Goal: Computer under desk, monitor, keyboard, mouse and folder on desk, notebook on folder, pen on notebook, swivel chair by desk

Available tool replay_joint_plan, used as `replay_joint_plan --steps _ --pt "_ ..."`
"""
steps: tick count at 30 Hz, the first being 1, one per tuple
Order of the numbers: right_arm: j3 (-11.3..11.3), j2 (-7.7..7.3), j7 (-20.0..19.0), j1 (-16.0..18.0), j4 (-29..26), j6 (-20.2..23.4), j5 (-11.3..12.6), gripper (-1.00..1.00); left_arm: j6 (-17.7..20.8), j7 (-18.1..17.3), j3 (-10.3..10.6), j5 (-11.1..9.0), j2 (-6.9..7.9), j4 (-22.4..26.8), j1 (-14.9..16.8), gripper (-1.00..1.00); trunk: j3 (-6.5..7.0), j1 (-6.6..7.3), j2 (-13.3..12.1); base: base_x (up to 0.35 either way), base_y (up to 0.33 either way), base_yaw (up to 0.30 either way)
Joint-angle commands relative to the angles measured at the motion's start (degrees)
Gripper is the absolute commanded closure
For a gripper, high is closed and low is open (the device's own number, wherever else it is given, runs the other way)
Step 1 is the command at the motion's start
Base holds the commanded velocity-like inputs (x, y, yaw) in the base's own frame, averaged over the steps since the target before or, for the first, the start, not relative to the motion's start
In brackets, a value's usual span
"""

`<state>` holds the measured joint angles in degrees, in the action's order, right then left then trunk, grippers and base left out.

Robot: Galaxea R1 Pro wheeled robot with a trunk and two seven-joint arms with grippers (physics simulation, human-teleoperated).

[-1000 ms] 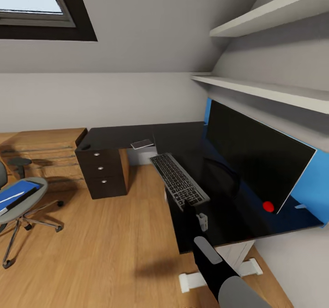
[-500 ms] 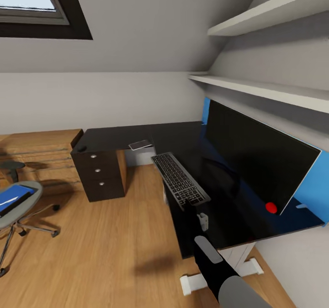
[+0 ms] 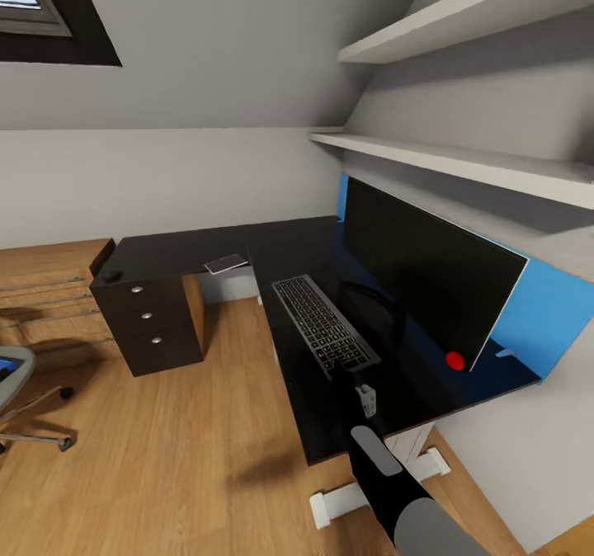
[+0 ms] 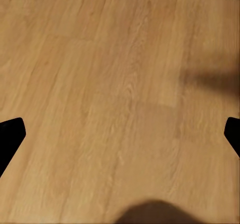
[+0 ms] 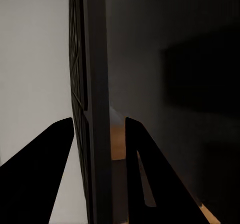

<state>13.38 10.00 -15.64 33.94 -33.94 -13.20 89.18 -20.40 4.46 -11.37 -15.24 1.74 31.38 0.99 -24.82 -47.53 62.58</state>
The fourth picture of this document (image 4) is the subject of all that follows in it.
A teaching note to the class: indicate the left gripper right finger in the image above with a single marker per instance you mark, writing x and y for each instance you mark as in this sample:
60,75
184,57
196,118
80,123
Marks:
232,133

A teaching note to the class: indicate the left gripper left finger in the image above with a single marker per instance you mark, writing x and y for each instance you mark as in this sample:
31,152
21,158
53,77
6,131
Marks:
12,133

